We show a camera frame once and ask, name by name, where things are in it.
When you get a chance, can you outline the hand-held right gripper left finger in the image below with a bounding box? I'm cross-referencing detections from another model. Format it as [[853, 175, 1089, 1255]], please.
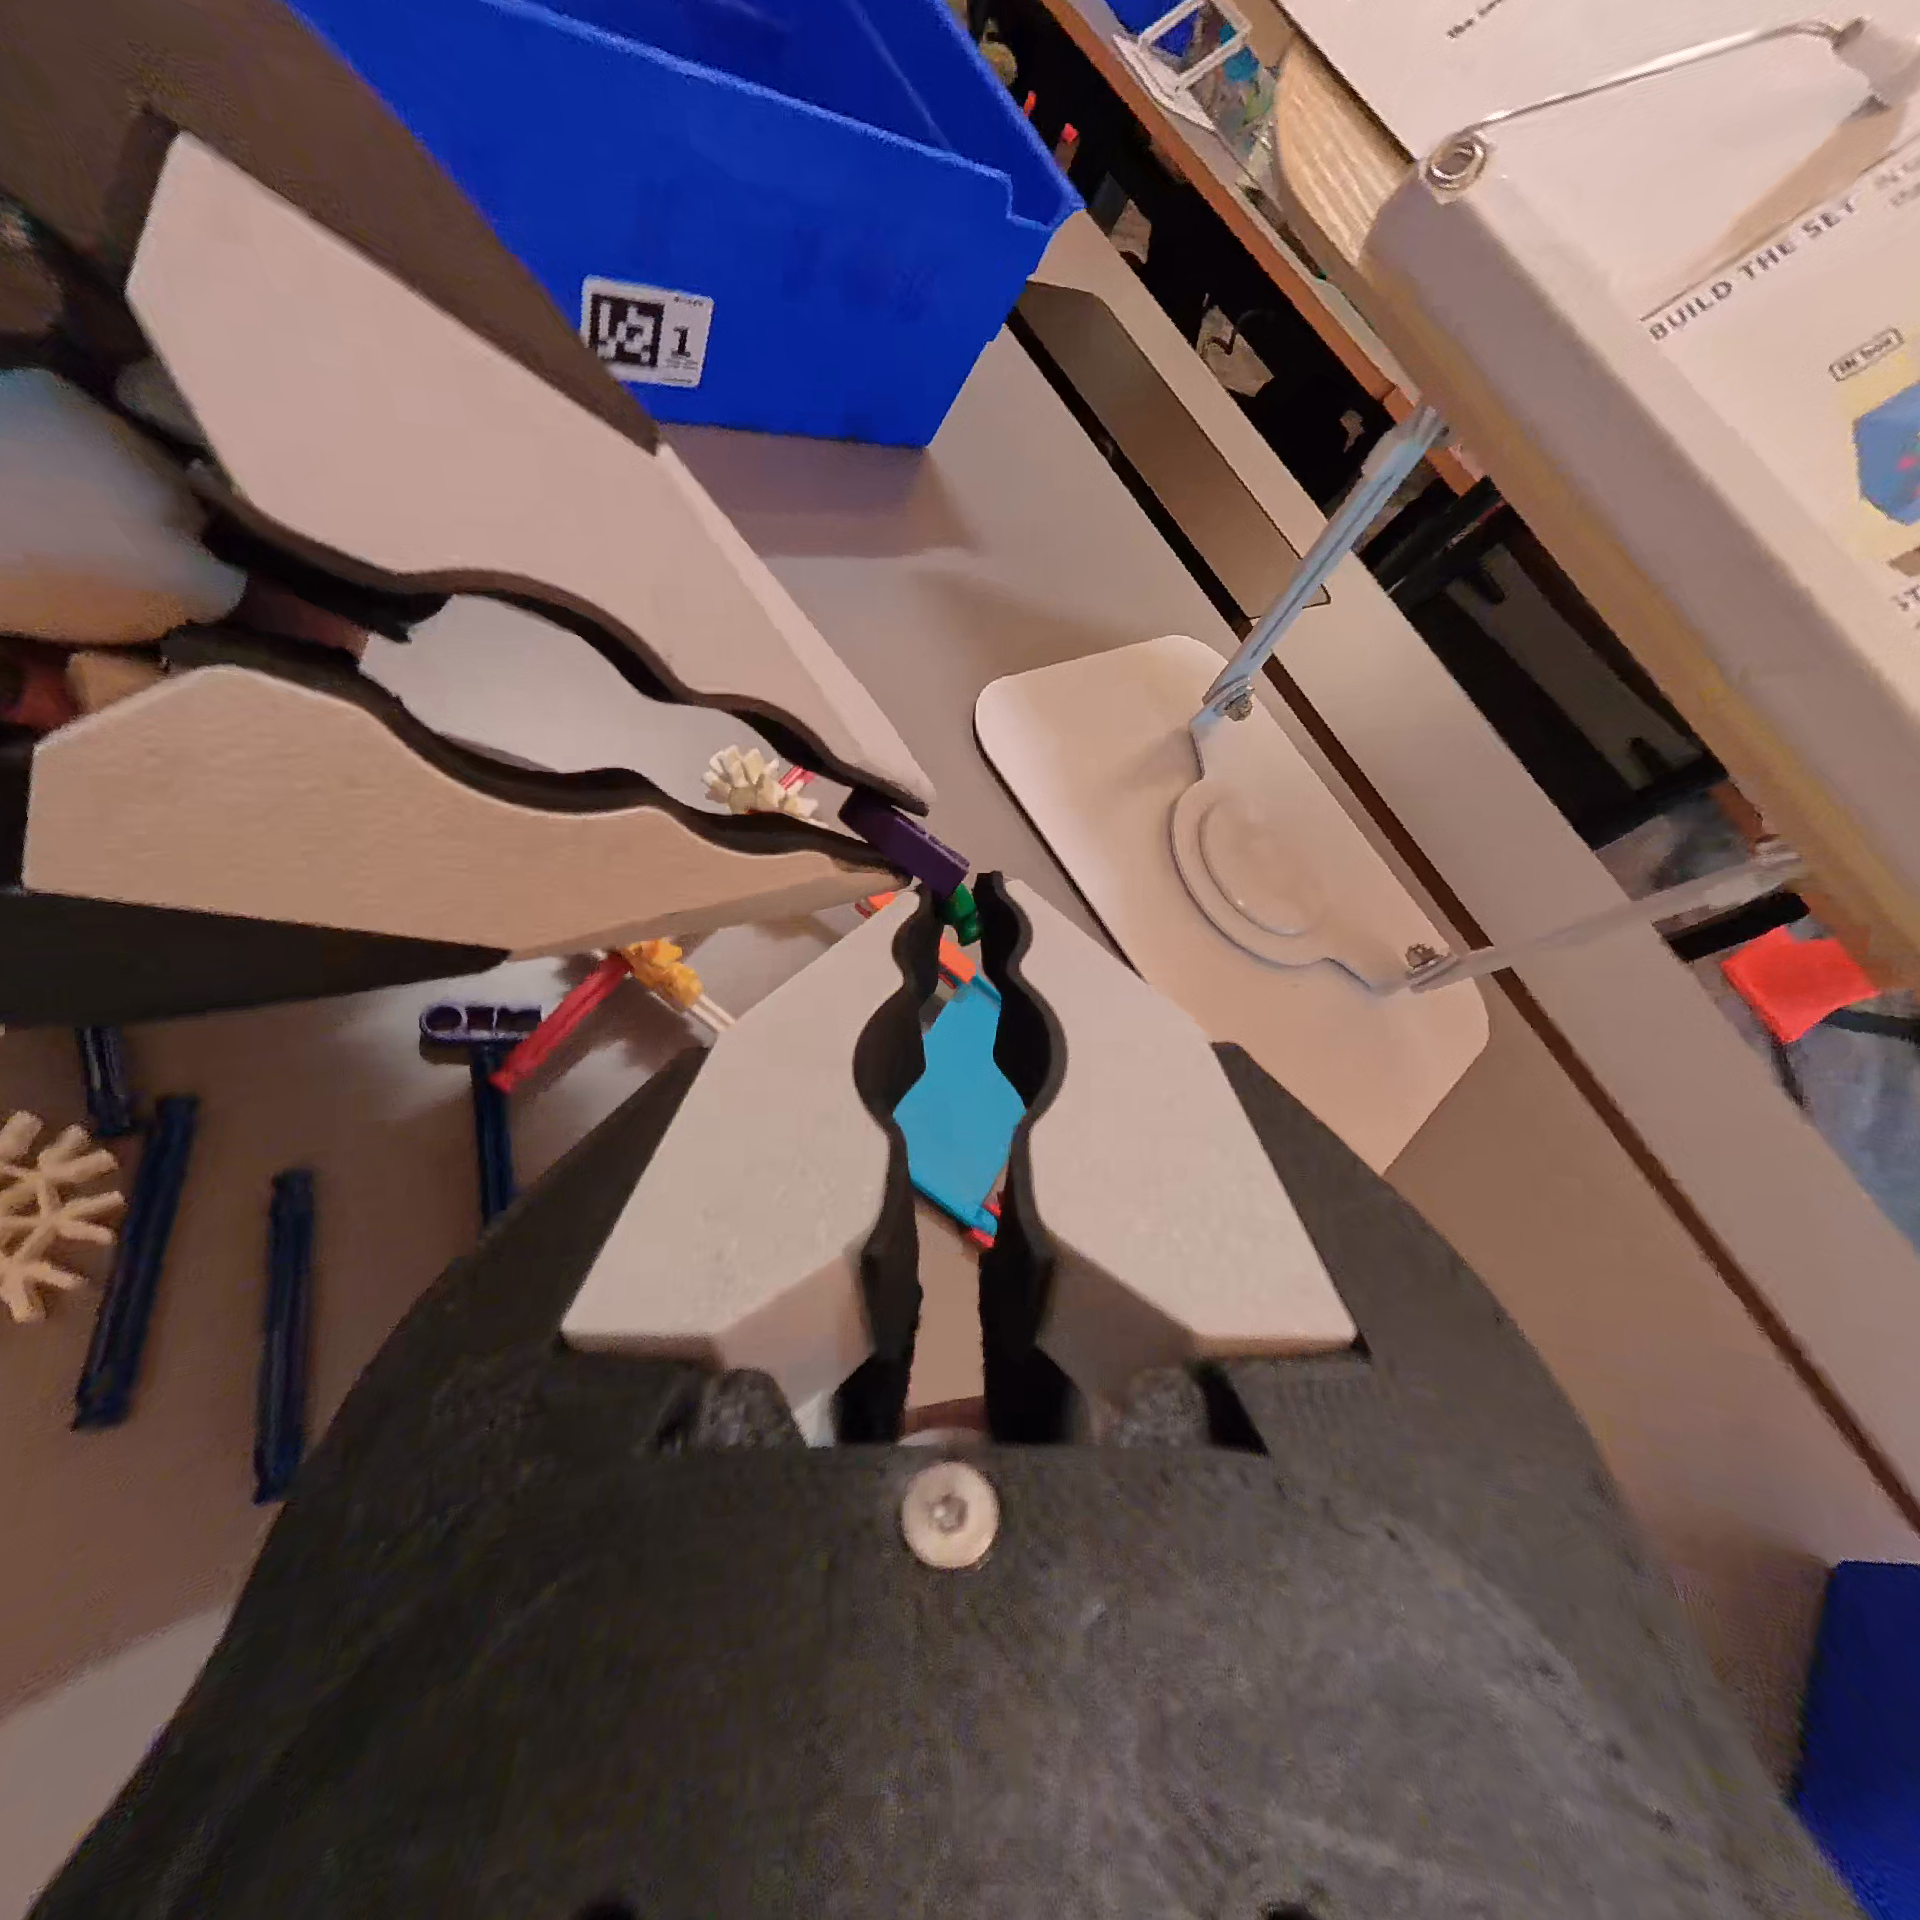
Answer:
[[561, 884, 942, 1419]]

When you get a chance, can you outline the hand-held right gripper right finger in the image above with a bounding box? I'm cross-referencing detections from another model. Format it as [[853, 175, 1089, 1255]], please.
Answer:
[[977, 873, 1361, 1415]]

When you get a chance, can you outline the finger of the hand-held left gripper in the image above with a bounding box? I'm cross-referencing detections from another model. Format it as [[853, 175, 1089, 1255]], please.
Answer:
[[129, 134, 934, 820], [22, 663, 906, 961]]

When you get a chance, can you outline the colourful toy construction model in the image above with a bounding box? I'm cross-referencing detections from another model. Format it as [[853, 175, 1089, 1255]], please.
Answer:
[[622, 746, 1038, 1258]]

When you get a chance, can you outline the blue storage bin with tag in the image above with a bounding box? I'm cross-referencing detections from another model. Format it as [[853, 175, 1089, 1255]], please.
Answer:
[[285, 0, 1086, 452]]

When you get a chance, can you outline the white snowflake connector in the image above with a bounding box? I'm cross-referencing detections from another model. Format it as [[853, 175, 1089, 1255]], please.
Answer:
[[0, 1112, 129, 1326]]

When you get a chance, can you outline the clear acrylic sign holder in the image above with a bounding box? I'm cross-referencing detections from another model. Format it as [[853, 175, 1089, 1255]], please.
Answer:
[[1135, 0, 1258, 118]]

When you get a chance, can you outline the plain blue storage bin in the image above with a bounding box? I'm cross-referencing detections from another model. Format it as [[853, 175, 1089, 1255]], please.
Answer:
[[1791, 1560, 1920, 1920]]

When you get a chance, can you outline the printed instruction card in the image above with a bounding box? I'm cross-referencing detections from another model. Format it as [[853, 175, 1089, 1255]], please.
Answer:
[[1642, 143, 1920, 634]]

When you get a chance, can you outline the white paper sheet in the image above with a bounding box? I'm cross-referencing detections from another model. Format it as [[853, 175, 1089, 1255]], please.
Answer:
[[1276, 0, 1920, 161]]

